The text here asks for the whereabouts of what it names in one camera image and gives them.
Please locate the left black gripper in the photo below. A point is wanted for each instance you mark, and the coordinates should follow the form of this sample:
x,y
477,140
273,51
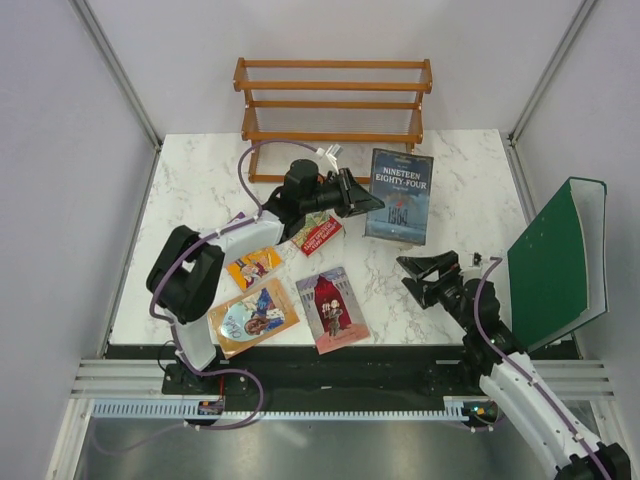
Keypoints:
x,y
354,198

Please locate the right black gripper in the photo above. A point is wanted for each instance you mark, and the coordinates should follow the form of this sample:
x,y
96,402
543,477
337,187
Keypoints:
x,y
444,263

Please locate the Nineteen Eighty-Four blue book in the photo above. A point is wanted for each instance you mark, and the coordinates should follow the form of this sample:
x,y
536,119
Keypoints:
x,y
403,182

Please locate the grey red curtain book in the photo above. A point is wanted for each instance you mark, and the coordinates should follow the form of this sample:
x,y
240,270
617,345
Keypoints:
x,y
332,311

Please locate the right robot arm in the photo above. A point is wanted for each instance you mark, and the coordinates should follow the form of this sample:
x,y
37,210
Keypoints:
x,y
503,370

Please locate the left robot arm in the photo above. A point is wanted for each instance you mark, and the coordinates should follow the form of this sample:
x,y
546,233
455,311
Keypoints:
x,y
183,280

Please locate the red Treehouse book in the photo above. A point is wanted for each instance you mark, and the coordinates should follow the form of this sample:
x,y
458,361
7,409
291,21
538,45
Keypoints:
x,y
318,229

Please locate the wooden book rack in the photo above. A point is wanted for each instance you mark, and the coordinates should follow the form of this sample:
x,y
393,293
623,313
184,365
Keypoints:
x,y
331,101

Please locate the green lever arch file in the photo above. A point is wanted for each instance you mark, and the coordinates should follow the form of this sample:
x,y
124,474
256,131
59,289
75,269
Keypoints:
x,y
557,267

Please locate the Roald Dahl yellow purple book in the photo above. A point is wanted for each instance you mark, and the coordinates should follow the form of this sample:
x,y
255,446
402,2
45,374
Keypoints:
x,y
249,270

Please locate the orange Charlie book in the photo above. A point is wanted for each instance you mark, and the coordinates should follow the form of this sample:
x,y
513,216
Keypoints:
x,y
251,318

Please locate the white slotted cable duct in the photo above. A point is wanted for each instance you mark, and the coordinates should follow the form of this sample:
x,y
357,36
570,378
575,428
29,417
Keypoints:
x,y
196,409

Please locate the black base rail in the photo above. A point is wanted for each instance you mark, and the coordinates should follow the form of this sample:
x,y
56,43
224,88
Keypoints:
x,y
358,377

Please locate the aluminium front rail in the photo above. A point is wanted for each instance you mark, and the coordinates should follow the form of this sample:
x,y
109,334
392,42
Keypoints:
x,y
575,380

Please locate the right aluminium frame post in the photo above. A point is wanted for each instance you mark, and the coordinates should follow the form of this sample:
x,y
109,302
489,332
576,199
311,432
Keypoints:
x,y
560,53

